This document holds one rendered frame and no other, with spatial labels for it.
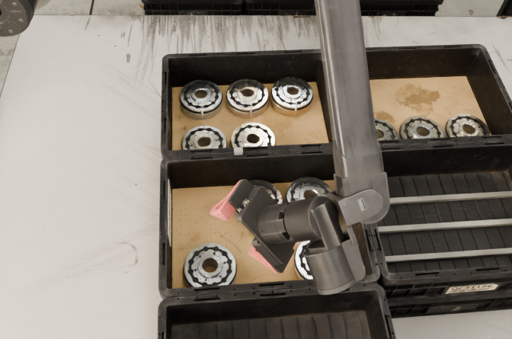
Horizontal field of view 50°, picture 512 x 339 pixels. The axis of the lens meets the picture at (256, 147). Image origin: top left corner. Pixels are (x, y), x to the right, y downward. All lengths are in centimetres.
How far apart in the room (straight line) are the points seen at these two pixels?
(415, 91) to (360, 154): 75
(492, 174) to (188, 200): 70
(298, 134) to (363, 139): 59
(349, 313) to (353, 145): 47
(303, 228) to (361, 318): 42
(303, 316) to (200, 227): 28
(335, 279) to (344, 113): 22
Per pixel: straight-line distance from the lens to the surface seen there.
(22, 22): 120
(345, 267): 75
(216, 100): 132
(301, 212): 72
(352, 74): 73
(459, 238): 124
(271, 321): 108
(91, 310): 126
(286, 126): 131
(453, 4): 320
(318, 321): 109
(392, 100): 142
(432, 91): 147
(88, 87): 161
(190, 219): 117
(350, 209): 72
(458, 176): 133
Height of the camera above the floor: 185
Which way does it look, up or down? 54 degrees down
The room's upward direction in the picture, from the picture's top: 4 degrees clockwise
